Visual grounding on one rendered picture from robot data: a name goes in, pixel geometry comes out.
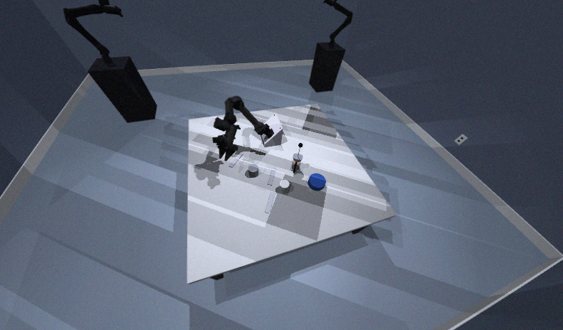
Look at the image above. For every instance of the blue cylinder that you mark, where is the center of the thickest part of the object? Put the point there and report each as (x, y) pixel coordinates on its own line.
(316, 182)

